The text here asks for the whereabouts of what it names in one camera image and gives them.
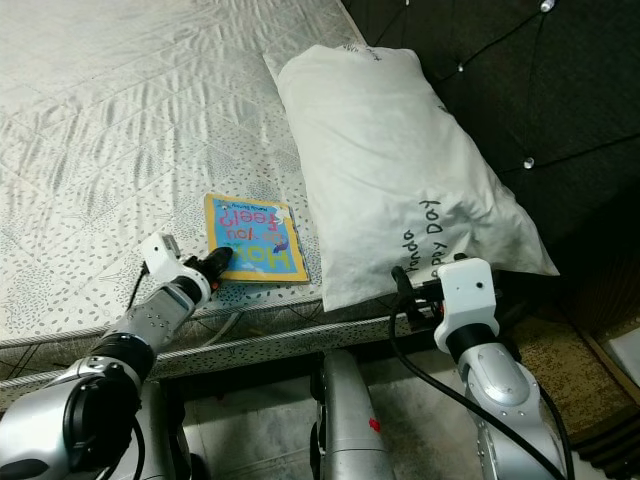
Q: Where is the robot's silver left leg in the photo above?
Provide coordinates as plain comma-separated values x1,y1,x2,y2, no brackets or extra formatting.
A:
135,380,196,480

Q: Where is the black tufted headboard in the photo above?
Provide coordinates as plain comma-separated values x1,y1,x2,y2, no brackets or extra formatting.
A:
340,0,640,331

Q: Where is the grey patterned bed base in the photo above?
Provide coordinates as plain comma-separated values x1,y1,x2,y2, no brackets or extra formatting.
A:
0,320,441,411

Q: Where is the robot's silver right leg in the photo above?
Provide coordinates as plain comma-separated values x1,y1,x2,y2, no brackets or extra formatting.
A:
310,350,396,480

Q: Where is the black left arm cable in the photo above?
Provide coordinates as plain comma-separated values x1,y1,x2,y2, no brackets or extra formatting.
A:
125,265,156,480

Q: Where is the colourful children's picture book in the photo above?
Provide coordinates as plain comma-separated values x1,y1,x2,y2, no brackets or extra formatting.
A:
203,192,309,286

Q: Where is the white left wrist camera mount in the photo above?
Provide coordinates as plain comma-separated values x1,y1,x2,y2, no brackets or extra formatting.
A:
143,233,191,281

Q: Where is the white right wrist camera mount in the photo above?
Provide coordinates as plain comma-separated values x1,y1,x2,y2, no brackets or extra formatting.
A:
433,258,499,351

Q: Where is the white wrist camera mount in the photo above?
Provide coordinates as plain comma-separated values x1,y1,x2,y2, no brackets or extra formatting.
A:
433,258,499,351
143,233,191,281

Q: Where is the white quilted patterned mattress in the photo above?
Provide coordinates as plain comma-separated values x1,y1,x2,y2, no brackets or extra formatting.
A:
0,0,441,381

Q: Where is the robot's silver leg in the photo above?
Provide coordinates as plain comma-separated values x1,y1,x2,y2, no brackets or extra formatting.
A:
135,380,196,480
310,350,396,480

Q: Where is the white pillow with black lettering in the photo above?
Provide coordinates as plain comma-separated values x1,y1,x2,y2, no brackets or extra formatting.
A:
263,45,559,313

